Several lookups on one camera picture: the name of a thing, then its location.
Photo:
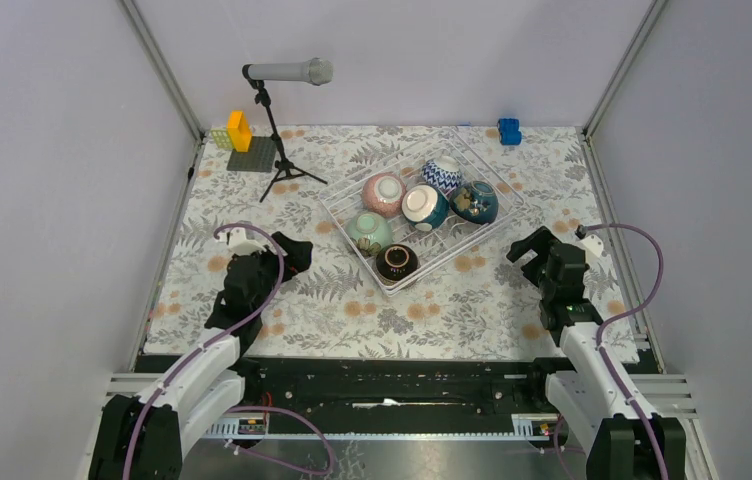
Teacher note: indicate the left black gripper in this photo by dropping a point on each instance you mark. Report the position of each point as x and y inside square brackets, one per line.
[297, 255]

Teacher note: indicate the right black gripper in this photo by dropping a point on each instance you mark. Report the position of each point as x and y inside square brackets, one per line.
[539, 241]

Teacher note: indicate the light green celadon bowl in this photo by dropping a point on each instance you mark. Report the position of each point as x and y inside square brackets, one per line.
[369, 232]

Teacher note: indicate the black glazed patterned bowl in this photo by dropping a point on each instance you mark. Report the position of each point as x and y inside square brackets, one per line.
[395, 263]

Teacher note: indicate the teal bowl cream interior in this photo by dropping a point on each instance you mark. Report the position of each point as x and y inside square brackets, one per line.
[425, 207]

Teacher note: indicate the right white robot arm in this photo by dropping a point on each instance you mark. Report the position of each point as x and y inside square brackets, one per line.
[622, 434]

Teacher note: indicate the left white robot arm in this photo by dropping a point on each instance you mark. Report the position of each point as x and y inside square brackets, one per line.
[147, 435]

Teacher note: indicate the dark blue floral bowl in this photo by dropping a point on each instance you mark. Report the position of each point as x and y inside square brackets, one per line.
[475, 201]

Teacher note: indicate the black microphone tripod stand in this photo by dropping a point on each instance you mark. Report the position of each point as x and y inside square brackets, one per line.
[285, 169]

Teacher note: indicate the pink patterned bowl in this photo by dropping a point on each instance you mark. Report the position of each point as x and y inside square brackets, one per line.
[383, 194]

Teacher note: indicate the grey toy baseplate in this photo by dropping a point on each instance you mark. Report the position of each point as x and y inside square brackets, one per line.
[260, 156]

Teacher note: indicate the floral table mat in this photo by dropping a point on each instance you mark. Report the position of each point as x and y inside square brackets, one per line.
[477, 306]

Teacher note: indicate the blue toy block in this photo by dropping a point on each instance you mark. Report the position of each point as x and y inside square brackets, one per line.
[509, 132]

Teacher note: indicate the blue white zigzag bowl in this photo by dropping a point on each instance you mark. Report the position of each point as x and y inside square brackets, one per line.
[443, 173]

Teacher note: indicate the yellow toy block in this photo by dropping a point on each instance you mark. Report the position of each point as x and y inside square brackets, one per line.
[239, 131]

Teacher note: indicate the light green toy block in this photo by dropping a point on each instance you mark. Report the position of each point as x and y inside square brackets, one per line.
[221, 139]

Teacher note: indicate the grey microphone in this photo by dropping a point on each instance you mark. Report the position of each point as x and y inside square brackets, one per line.
[315, 71]

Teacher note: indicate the white wire dish rack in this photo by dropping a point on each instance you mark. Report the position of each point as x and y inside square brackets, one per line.
[435, 249]

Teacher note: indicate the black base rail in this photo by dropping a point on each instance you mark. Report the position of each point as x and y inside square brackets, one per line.
[393, 397]

